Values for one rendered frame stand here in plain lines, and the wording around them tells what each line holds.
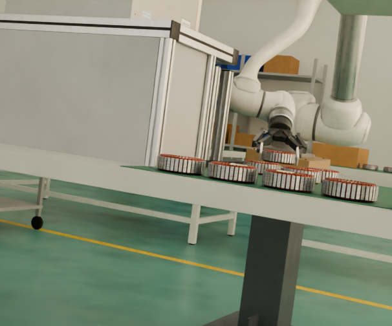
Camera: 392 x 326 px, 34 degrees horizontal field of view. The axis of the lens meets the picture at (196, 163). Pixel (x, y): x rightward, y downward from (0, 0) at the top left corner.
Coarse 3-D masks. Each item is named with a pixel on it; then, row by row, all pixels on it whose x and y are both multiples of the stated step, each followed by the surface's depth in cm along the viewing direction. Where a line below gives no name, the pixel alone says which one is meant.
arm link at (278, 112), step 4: (276, 108) 225; (280, 108) 225; (284, 108) 225; (272, 112) 225; (276, 112) 223; (280, 112) 222; (284, 112) 222; (288, 112) 224; (268, 116) 226; (272, 116) 222; (276, 116) 222; (280, 116) 222; (284, 116) 221; (288, 116) 221; (292, 116) 226; (268, 120) 224; (292, 120) 223; (268, 124) 224; (292, 124) 223; (268, 128) 225
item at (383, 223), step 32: (0, 160) 154; (32, 160) 149; (64, 160) 146; (96, 160) 155; (128, 192) 138; (160, 192) 134; (192, 192) 131; (224, 192) 128; (256, 192) 125; (320, 224) 120; (352, 224) 117; (384, 224) 115
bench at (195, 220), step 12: (228, 156) 521; (240, 156) 543; (0, 180) 590; (12, 180) 604; (24, 180) 619; (36, 180) 635; (48, 180) 651; (36, 192) 557; (48, 192) 552; (96, 204) 530; (108, 204) 525; (120, 204) 523; (156, 216) 505; (168, 216) 500; (180, 216) 497; (192, 216) 491; (216, 216) 526; (228, 216) 548; (192, 228) 491; (228, 228) 562; (192, 240) 490
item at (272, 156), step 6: (264, 150) 205; (270, 150) 202; (276, 150) 210; (264, 156) 203; (270, 156) 201; (276, 156) 200; (282, 156) 200; (288, 156) 201; (294, 156) 202; (276, 162) 201; (282, 162) 201; (288, 162) 201; (294, 162) 203
